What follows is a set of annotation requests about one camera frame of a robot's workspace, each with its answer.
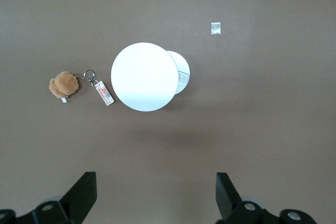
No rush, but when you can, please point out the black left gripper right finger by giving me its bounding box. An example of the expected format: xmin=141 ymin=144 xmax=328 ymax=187
xmin=215 ymin=172 xmax=280 ymax=224

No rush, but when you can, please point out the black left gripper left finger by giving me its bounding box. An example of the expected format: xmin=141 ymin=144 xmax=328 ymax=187
xmin=15 ymin=171 xmax=98 ymax=224

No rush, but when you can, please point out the white round cup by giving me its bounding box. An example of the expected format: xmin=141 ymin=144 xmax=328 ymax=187
xmin=110 ymin=41 xmax=191 ymax=112

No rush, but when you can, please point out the small clear tape piece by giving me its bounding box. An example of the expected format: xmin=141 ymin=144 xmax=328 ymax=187
xmin=210 ymin=22 xmax=222 ymax=36

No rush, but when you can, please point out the brown plush keychain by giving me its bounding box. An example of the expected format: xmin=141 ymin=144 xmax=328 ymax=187
xmin=49 ymin=69 xmax=116 ymax=107

